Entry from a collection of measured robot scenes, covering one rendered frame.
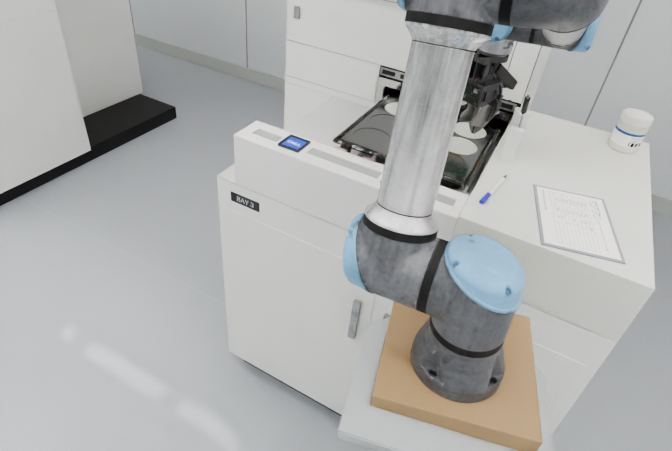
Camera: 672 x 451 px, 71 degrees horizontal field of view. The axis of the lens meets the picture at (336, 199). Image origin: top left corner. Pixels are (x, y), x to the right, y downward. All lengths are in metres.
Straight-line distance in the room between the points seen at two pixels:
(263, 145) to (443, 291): 0.59
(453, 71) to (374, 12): 0.94
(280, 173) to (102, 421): 1.06
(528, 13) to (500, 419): 0.57
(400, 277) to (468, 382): 0.20
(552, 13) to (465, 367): 0.50
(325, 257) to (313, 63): 0.78
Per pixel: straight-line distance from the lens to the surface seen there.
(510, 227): 0.97
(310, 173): 1.06
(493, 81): 1.20
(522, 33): 1.03
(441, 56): 0.64
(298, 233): 1.18
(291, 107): 1.83
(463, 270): 0.67
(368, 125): 1.36
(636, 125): 1.39
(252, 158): 1.14
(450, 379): 0.79
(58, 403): 1.89
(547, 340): 1.10
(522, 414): 0.84
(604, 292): 1.00
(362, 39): 1.60
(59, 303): 2.18
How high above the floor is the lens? 1.52
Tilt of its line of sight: 36 degrees down
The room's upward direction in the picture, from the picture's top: 6 degrees clockwise
